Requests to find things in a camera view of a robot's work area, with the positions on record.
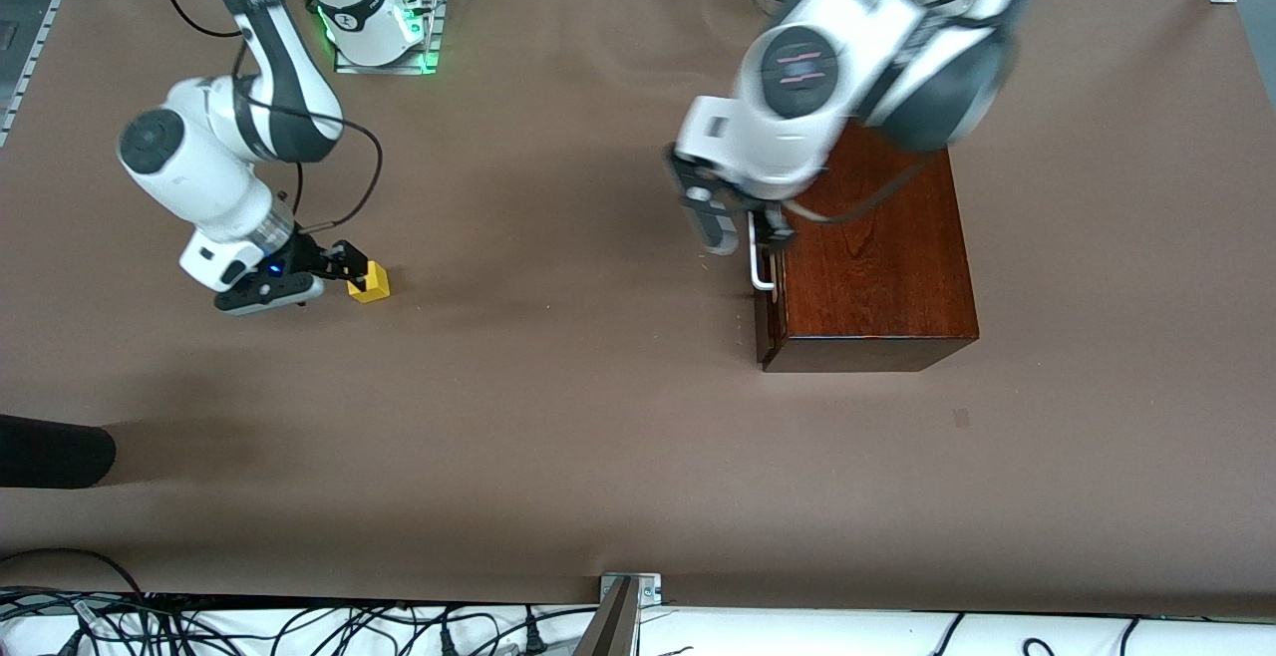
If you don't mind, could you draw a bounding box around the aluminium camera mount post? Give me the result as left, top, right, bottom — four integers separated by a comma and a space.
573, 572, 664, 656

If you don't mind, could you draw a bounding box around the black looped floor cable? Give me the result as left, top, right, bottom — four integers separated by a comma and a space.
0, 548, 151, 656

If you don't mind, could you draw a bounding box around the wooden drawer with white handle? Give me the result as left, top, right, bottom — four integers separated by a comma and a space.
747, 209, 789, 335

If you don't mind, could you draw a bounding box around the aluminium side rail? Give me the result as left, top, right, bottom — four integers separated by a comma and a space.
0, 0, 66, 149

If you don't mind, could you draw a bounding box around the brown paper table cover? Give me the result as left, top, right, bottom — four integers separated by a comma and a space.
0, 0, 1276, 619

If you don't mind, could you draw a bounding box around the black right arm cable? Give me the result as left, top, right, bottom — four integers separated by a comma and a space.
155, 0, 386, 236

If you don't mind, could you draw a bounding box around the black cylinder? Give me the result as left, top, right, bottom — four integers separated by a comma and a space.
0, 415, 117, 490

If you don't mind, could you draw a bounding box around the yellow block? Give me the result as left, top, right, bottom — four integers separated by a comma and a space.
348, 260, 392, 305

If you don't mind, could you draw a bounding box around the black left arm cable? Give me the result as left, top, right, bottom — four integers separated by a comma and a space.
788, 153, 938, 228

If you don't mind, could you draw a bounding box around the dark brown wooden cabinet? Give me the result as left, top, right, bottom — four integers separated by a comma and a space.
755, 118, 980, 373

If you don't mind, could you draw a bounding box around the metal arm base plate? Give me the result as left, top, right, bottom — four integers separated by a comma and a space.
334, 0, 442, 76

